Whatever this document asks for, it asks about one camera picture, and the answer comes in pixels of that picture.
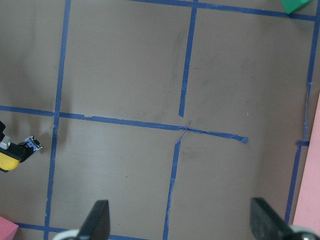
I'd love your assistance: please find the pink plastic bin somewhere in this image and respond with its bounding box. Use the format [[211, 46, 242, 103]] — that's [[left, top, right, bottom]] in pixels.
[[293, 102, 320, 235]]

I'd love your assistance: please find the yellow push button switch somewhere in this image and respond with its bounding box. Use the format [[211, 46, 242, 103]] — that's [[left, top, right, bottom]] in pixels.
[[0, 136, 43, 173]]

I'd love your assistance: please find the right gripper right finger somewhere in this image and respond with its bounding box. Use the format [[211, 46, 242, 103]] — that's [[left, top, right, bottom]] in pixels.
[[250, 197, 294, 240]]

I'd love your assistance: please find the pink cube near centre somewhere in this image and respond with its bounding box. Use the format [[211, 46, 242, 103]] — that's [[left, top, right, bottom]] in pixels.
[[0, 217, 19, 240]]

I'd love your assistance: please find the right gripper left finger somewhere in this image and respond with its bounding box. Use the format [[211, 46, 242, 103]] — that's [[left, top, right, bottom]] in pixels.
[[76, 200, 111, 240]]

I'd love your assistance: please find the green cube near bin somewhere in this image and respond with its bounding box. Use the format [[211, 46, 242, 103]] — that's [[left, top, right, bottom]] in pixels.
[[280, 0, 311, 14]]

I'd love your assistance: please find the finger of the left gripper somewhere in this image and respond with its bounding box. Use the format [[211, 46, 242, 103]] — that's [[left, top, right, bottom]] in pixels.
[[0, 121, 6, 149]]

